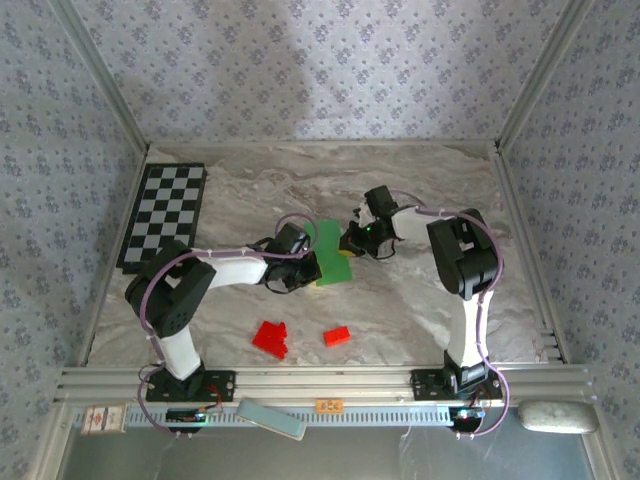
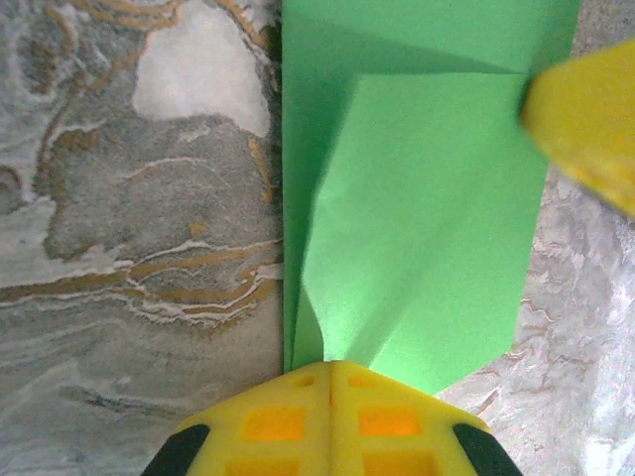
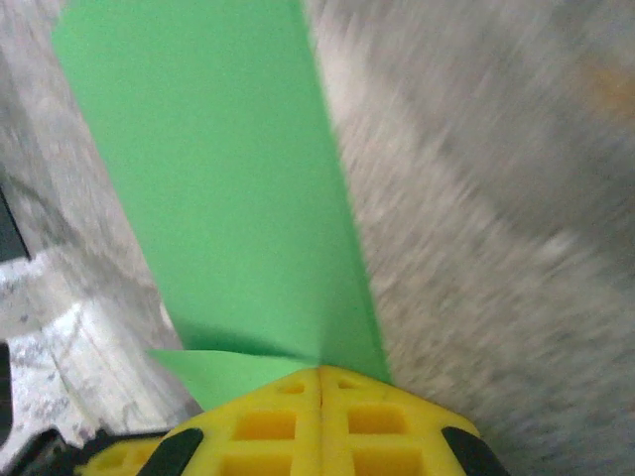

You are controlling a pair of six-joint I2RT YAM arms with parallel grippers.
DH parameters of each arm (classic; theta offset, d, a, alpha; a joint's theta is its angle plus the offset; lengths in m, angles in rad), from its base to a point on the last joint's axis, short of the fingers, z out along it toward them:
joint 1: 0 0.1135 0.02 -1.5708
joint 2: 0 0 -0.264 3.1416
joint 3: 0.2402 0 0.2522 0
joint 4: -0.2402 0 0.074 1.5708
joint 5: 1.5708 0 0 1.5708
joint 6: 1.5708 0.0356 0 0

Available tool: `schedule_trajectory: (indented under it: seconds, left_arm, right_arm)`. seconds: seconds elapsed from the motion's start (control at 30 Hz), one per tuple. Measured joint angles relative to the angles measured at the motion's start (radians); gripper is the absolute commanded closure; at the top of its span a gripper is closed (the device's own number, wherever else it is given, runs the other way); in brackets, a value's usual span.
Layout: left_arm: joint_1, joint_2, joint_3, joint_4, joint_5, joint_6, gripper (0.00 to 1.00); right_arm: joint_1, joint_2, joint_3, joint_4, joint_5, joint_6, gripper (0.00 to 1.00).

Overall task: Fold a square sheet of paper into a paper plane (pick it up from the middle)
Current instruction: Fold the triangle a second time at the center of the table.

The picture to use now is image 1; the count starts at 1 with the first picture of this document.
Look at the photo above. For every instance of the aluminium frame post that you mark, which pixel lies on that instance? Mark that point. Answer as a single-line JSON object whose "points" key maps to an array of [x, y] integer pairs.
{"points": [[545, 75], [100, 75]]}

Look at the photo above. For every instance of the orange label tag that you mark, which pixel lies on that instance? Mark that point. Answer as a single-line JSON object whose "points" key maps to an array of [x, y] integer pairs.
{"points": [[329, 405]]}

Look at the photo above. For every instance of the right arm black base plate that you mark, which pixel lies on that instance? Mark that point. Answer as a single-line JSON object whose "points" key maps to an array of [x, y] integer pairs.
{"points": [[425, 385]]}

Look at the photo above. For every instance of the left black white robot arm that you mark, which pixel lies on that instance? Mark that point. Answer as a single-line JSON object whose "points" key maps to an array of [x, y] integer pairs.
{"points": [[175, 305]]}

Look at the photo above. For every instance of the red white sticker card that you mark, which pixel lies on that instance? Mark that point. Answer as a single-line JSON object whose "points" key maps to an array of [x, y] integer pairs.
{"points": [[102, 420]]}

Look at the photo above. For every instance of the black grey checkerboard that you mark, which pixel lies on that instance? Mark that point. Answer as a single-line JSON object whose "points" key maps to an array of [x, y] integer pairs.
{"points": [[165, 210]]}

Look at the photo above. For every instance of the small circuit board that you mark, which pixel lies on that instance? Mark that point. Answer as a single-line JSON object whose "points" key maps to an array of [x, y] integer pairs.
{"points": [[186, 416], [469, 414]]}

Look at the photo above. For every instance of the green square paper sheet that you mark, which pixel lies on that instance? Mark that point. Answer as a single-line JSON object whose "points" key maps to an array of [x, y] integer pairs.
{"points": [[332, 260]]}

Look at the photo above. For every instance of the aluminium frame rail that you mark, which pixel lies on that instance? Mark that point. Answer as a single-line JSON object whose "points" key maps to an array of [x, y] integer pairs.
{"points": [[325, 382]]}

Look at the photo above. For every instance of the grey stone-like pouch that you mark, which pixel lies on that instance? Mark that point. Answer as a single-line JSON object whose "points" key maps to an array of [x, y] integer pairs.
{"points": [[557, 417]]}

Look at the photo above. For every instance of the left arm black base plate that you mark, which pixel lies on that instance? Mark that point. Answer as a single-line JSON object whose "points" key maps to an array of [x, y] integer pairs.
{"points": [[220, 385]]}

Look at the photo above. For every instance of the grey-blue flat block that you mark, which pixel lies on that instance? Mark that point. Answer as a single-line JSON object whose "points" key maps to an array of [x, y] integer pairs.
{"points": [[270, 419]]}

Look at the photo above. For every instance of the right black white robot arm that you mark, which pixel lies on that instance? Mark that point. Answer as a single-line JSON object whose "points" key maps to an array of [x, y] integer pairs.
{"points": [[465, 260]]}

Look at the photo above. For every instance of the red toy brick cluster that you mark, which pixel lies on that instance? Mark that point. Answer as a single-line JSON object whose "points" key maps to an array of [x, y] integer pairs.
{"points": [[270, 337]]}

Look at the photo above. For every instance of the right small circuit board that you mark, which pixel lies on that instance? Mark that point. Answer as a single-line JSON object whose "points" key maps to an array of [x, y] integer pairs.
{"points": [[469, 414]]}

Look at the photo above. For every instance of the small red toy brick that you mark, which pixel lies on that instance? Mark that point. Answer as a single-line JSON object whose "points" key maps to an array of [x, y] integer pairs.
{"points": [[336, 336]]}

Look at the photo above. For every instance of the left small circuit board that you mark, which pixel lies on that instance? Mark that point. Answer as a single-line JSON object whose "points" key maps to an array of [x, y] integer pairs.
{"points": [[186, 416]]}

